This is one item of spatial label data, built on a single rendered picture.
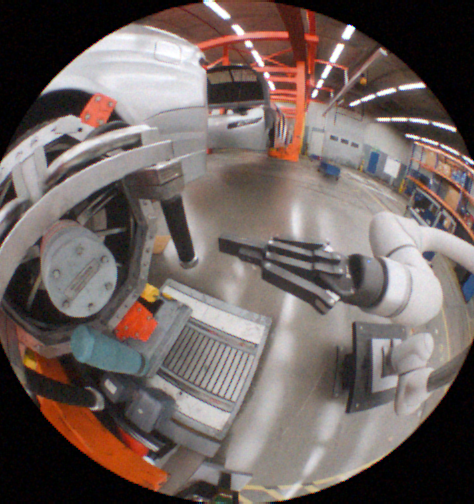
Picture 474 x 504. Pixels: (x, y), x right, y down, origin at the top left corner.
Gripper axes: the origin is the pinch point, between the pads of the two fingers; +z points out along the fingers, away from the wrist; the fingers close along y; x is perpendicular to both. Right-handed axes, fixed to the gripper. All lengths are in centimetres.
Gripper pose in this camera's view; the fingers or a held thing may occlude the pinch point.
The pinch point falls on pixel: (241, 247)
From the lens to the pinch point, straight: 21.7
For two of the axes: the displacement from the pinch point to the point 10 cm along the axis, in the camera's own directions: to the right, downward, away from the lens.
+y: 3.7, -6.5, 6.7
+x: 0.0, -7.2, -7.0
